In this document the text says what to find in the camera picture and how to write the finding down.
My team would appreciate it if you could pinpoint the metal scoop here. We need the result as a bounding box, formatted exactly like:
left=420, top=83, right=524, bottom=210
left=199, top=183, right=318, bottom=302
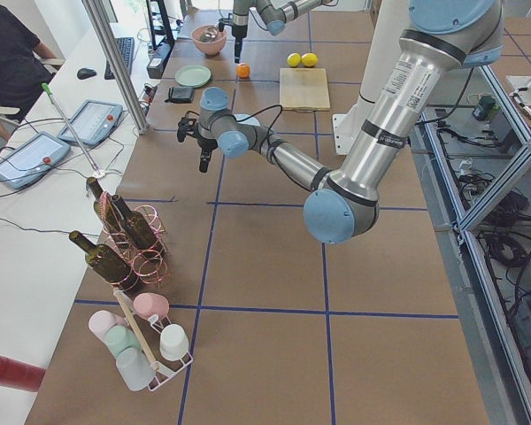
left=198, top=26, right=223, bottom=43

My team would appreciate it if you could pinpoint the copper wire bottle rack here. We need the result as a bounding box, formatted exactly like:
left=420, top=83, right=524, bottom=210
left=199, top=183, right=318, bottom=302
left=94, top=191, right=171, bottom=288

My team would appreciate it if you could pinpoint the grey-blue plastic cup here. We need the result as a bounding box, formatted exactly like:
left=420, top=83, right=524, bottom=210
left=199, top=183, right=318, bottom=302
left=115, top=347, right=156, bottom=391

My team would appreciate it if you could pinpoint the metal rod green tip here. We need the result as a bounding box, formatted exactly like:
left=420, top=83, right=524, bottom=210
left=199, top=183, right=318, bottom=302
left=42, top=83, right=106, bottom=179

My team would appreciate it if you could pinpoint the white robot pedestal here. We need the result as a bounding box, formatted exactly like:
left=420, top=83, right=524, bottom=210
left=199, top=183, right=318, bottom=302
left=333, top=0, right=410, bottom=155

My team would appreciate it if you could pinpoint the white wire cup rack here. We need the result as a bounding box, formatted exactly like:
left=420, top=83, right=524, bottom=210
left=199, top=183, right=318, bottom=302
left=128, top=297, right=193, bottom=391

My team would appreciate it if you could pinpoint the mint green plastic cup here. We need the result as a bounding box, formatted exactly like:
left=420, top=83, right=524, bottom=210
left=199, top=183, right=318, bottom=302
left=103, top=325, right=142, bottom=358

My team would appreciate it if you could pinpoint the bamboo cutting board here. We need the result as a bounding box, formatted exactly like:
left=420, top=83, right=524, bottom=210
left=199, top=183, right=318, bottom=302
left=279, top=68, right=331, bottom=111

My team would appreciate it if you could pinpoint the aluminium frame post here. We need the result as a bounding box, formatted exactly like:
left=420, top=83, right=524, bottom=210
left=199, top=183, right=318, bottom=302
left=81, top=0, right=149, bottom=135

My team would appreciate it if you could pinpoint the mint green plate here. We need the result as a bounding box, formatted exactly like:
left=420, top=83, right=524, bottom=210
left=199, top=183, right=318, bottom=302
left=174, top=65, right=212, bottom=88

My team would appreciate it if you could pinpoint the yellow lemon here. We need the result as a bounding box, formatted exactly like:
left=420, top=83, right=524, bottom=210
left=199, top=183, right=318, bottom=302
left=301, top=52, right=319, bottom=67
left=287, top=52, right=302, bottom=68

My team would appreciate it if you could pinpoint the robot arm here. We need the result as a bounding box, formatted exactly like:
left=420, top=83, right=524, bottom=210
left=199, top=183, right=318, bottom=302
left=178, top=1, right=504, bottom=243
left=219, top=0, right=337, bottom=64

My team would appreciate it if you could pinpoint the orange mandarin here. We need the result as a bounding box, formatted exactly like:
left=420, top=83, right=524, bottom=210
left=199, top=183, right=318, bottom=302
left=236, top=63, right=251, bottom=80

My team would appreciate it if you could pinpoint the white plastic cup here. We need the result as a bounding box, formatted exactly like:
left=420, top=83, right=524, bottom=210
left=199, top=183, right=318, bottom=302
left=159, top=324, right=189, bottom=361

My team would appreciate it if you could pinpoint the pink plastic cup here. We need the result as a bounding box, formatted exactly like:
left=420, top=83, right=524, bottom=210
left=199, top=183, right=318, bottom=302
left=133, top=292, right=170, bottom=320

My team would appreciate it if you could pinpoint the black computer mouse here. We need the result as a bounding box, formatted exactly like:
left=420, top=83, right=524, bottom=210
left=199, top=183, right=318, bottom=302
left=76, top=67, right=97, bottom=80

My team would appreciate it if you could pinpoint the person in black shirt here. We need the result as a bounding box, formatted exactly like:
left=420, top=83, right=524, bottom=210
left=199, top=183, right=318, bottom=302
left=0, top=4, right=55, bottom=141

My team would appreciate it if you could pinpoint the pale lilac plastic cup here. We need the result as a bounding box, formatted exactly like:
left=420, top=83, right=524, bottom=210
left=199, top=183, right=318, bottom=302
left=88, top=310, right=127, bottom=342

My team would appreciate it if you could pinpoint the red cylinder tube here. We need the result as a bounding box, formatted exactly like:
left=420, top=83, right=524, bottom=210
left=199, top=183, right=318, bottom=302
left=0, top=356, right=46, bottom=392

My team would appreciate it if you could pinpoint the pink bowl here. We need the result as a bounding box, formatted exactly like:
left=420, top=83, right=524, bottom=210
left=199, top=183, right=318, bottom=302
left=191, top=25, right=227, bottom=56

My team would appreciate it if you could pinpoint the dark green wine bottle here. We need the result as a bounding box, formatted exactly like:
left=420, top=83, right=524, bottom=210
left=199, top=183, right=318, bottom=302
left=69, top=230, right=142, bottom=296

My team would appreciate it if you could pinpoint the dark grey folded cloth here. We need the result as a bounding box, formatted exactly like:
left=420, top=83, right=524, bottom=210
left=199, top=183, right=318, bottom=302
left=165, top=86, right=195, bottom=104

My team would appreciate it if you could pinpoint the wooden rack handle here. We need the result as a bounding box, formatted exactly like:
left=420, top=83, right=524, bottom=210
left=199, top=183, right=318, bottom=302
left=113, top=290, right=159, bottom=372

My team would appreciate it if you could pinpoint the black keyboard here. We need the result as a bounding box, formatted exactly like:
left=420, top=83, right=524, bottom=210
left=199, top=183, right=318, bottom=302
left=104, top=36, right=136, bottom=81

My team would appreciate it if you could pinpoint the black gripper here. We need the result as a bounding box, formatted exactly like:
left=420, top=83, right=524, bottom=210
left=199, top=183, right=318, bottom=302
left=218, top=13, right=248, bottom=63
left=177, top=112, right=218, bottom=173

